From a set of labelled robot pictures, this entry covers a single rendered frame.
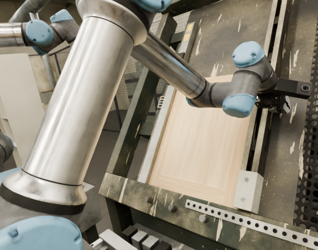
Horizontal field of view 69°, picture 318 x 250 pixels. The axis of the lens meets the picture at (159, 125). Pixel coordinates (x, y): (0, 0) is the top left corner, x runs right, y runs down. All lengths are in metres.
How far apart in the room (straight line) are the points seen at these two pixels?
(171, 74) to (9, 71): 4.13
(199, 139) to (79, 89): 0.77
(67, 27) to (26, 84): 3.66
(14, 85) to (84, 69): 4.27
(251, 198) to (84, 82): 0.65
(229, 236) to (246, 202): 0.13
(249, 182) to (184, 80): 0.41
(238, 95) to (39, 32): 0.64
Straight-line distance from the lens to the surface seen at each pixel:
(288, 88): 0.80
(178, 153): 1.07
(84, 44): 0.36
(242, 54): 0.67
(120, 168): 1.31
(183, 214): 0.95
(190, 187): 0.99
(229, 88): 0.65
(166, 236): 1.06
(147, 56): 0.57
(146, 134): 1.32
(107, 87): 0.35
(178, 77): 0.62
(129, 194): 1.15
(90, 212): 1.19
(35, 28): 0.89
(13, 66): 4.63
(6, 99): 4.56
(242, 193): 0.84
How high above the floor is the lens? 1.40
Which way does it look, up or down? 13 degrees down
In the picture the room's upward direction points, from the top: 10 degrees counter-clockwise
